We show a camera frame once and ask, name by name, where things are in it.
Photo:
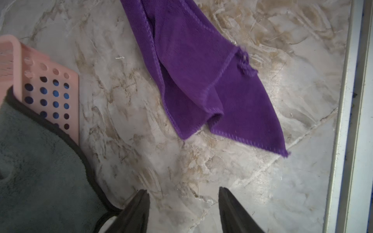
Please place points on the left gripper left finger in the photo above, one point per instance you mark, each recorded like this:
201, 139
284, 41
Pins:
134, 218

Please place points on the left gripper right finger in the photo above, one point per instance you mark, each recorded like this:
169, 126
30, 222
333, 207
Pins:
234, 218

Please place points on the grey and blue dishcloth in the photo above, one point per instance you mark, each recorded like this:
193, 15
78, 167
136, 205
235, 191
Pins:
47, 183

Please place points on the purple square dishcloth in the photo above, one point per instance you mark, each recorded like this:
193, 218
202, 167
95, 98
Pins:
203, 78

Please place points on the pink plastic basket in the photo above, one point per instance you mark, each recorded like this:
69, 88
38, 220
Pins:
48, 88

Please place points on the aluminium mounting rail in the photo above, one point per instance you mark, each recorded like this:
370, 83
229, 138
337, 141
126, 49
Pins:
351, 177

